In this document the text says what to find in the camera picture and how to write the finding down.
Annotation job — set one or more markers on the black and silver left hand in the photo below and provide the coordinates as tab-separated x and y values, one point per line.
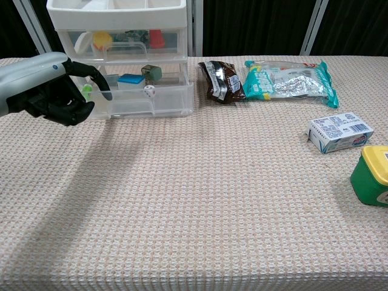
45	91

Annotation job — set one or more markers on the clear plastic drawer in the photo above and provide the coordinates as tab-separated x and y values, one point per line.
175	42
172	100

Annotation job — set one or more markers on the white die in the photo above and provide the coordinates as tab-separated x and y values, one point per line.
149	91

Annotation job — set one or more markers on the white plastic drawer cabinet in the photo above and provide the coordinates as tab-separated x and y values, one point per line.
121	15

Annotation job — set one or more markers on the green and white small toy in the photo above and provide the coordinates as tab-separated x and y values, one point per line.
88	92

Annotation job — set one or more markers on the white round disc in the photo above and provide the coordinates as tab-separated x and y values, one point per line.
82	42

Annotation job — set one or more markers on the yellow toy ball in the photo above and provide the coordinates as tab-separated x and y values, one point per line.
102	40

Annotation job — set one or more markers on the green circuit board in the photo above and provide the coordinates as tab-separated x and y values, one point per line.
130	34

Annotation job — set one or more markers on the red plastic toy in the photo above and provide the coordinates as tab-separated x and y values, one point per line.
156	38

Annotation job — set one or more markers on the beige waffle tablecloth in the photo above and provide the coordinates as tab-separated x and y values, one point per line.
182	197

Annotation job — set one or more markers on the brown snack bag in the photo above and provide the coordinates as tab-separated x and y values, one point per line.
222	82

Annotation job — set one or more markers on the black curtain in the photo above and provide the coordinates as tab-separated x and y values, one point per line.
257	27

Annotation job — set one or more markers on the teal and silver snack bag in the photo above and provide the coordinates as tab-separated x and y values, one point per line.
288	85

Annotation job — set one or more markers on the white and blue soap box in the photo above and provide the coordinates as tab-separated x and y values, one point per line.
339	130

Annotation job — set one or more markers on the green tub with yellow lid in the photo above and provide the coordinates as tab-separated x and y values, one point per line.
369	182

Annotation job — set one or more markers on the white metal frame post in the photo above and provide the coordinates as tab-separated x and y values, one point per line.
33	27
313	27
197	27

